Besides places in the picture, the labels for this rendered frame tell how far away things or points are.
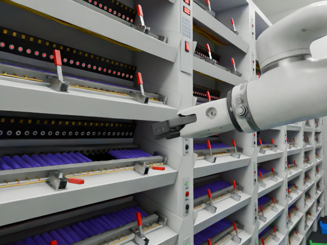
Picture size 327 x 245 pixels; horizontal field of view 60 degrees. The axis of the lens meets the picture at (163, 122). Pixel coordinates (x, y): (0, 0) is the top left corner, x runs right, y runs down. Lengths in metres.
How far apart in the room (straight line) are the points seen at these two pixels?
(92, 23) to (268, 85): 0.43
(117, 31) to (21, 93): 0.31
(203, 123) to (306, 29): 0.20
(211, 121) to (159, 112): 0.40
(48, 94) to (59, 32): 0.33
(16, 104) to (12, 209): 0.18
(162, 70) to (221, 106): 0.54
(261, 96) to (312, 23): 0.12
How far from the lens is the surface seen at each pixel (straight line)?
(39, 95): 0.59
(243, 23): 1.68
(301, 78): 0.45
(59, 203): 0.63
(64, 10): 0.67
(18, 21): 0.83
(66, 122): 0.80
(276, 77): 0.46
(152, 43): 0.86
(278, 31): 0.46
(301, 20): 0.44
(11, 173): 0.61
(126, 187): 0.75
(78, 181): 0.57
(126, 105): 0.74
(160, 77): 0.98
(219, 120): 0.47
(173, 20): 1.01
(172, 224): 0.97
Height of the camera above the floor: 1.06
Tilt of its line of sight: 3 degrees up
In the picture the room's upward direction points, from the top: straight up
